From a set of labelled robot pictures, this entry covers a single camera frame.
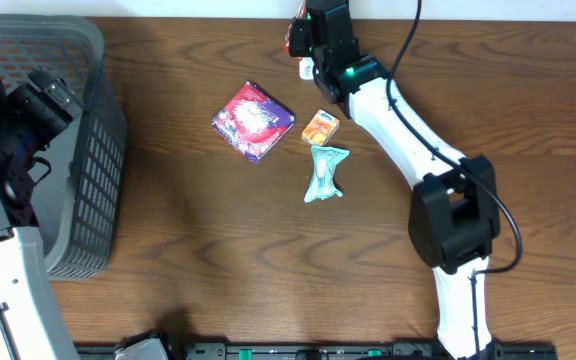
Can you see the purple red pantyliner pack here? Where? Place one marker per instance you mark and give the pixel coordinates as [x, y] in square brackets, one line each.
[253, 122]

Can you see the green flushable wipes pack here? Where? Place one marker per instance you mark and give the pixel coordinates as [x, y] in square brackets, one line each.
[325, 161]

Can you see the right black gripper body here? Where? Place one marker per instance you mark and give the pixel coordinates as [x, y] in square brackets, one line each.
[302, 43]

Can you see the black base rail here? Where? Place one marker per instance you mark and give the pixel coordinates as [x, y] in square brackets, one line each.
[419, 350]

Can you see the red chocolate bar wrapper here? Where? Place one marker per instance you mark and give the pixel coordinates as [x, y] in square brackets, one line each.
[301, 13]

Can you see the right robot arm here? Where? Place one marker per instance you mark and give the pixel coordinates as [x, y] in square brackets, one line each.
[454, 215]

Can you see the grey plastic shopping basket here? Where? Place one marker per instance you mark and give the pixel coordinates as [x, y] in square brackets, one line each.
[77, 204]

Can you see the orange Kleenex tissue pack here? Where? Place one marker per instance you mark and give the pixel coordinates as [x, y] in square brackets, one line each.
[321, 128]

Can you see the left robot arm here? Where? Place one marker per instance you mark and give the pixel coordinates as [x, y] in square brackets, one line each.
[31, 116]

